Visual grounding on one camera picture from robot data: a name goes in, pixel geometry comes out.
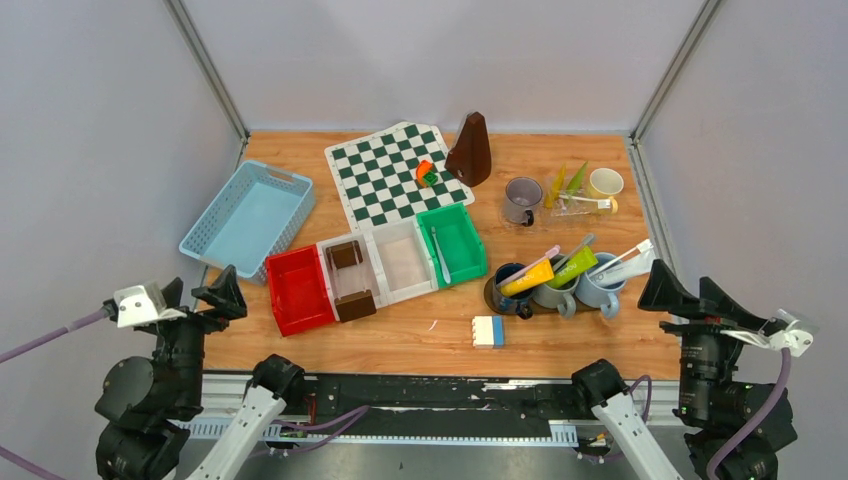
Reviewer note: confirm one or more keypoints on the brown wooden block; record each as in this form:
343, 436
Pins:
344, 255
354, 306

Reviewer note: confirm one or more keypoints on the light blue toothbrush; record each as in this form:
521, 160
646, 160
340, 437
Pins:
443, 264

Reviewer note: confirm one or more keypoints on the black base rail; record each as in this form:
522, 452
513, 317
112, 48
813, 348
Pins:
429, 406

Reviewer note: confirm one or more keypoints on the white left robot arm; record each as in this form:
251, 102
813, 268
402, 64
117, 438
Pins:
148, 401

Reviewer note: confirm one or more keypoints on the dark blue mug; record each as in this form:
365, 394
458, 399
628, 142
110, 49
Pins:
517, 304

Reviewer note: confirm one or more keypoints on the white toothbrush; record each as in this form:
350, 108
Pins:
642, 247
606, 206

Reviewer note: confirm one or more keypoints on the white bin with toothpastes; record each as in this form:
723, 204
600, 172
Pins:
403, 266

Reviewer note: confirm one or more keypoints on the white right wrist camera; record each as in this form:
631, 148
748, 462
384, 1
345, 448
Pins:
785, 330

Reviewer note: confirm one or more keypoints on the orange toy block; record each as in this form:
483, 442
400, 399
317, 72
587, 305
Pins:
424, 167

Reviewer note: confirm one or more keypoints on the red plastic bin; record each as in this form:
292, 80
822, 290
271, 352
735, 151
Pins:
298, 291

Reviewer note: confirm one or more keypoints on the white toothpaste tube black cap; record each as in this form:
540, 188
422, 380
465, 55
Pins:
621, 272

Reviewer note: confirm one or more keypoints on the white blue toy brick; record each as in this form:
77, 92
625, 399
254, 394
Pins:
487, 332

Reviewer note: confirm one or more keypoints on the cream mug yellow handle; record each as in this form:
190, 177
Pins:
604, 185

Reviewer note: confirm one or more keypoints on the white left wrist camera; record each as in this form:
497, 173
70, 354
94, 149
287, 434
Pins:
143, 304

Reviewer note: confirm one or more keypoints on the light blue mug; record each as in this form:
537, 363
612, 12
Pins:
604, 298

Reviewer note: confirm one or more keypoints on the grey mug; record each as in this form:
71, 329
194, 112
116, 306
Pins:
557, 295

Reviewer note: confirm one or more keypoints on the yellow toothpaste tube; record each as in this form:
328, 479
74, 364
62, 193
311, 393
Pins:
534, 276
556, 184

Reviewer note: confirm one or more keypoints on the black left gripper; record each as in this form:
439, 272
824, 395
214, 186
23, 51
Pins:
229, 302

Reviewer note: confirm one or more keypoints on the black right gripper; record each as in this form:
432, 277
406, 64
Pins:
662, 290

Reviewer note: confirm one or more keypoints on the white plastic bin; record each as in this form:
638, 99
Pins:
352, 279

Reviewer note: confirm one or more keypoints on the grey toothbrush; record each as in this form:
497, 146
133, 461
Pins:
586, 241

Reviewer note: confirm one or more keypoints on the dark wooden oval tray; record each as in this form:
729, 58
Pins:
535, 308

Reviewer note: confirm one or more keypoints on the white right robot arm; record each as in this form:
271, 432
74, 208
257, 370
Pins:
732, 397

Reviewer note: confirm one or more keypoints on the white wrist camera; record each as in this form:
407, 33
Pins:
143, 304
785, 330

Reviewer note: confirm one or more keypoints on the green plastic bin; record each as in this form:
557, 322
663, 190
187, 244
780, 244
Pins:
462, 246

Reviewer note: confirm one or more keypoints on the purple mug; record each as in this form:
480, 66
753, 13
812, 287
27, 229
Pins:
524, 190

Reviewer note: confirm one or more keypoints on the light blue perforated basket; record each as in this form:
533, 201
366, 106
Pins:
256, 214

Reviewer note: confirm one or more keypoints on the green white chessboard mat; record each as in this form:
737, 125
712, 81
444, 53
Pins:
375, 175

